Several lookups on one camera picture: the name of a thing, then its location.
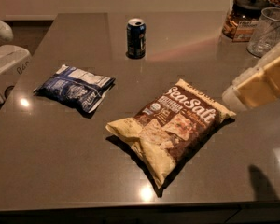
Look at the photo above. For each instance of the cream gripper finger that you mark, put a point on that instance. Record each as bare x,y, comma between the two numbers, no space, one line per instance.
258,85

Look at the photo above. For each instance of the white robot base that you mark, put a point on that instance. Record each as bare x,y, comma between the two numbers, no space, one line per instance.
13,62

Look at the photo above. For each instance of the blue pepsi can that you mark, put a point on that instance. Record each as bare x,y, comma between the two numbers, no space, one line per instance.
136,38

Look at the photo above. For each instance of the clear glass cup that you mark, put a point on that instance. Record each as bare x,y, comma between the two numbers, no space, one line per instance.
267,33

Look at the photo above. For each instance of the glass jar black lid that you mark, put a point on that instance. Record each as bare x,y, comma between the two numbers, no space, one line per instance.
242,19

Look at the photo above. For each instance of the sea salt chips bag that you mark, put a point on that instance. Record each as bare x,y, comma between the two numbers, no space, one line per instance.
166,130

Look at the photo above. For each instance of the blue snack bag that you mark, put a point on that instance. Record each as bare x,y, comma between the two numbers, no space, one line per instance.
75,87

